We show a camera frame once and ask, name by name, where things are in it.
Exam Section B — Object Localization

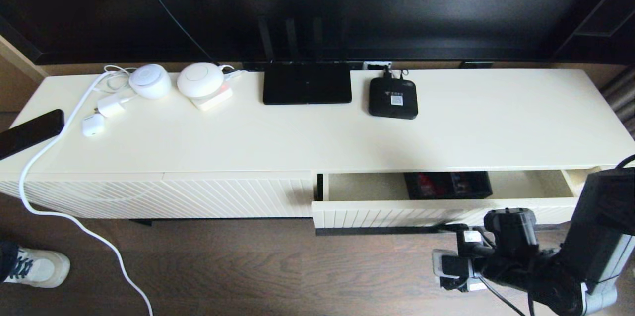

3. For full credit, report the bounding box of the black compartment organizer box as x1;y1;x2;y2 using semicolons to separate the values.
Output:
403;171;494;200

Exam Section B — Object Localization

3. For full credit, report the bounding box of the thin dark metal strip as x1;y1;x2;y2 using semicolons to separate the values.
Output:
315;223;578;236

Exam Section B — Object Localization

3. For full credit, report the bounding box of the cream ribbed drawer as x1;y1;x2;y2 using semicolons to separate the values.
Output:
311;170;581;236

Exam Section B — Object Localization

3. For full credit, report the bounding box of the cream TV cabinet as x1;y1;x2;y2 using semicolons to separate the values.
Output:
0;69;635;220

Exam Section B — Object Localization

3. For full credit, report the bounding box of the black set-top box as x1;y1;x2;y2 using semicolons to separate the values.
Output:
369;77;419;120

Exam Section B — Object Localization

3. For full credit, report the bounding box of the black router with antennas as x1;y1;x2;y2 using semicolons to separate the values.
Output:
256;16;353;106

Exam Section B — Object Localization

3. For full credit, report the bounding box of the grey curtain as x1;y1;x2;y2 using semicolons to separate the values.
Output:
600;68;635;140

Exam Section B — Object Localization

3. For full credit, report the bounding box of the black flat television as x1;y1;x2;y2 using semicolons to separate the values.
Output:
0;0;618;66

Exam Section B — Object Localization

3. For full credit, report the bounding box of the white pink square base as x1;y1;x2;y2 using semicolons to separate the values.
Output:
191;83;233;111

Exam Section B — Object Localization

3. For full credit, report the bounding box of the white dome device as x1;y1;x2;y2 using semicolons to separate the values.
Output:
177;62;225;99

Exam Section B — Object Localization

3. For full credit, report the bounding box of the white round smart speaker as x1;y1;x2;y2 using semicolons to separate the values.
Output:
128;64;172;100

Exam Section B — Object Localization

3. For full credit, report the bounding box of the white charger adapter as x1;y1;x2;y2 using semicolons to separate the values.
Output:
97;94;133;118

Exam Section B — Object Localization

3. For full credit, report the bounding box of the white earbuds case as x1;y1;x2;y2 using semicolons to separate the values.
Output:
82;113;106;137

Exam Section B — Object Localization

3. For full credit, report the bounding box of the white sneaker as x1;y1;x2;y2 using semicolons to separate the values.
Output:
2;248;71;289

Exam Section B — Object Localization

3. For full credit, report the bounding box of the black smartphone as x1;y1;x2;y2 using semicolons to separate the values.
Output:
0;109;65;161

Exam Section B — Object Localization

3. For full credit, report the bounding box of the dark trouser leg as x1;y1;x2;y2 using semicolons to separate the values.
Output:
0;241;20;282

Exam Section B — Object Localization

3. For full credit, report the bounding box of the black wall shelf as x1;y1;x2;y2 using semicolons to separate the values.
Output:
551;0;635;64

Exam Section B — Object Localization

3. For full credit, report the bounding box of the white plug cable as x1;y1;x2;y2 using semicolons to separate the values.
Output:
220;65;247;81

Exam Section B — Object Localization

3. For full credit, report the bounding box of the thin white cable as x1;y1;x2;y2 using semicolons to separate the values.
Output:
92;65;139;96

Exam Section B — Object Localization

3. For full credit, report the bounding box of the thick white power cable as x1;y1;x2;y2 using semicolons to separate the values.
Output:
19;72;153;316

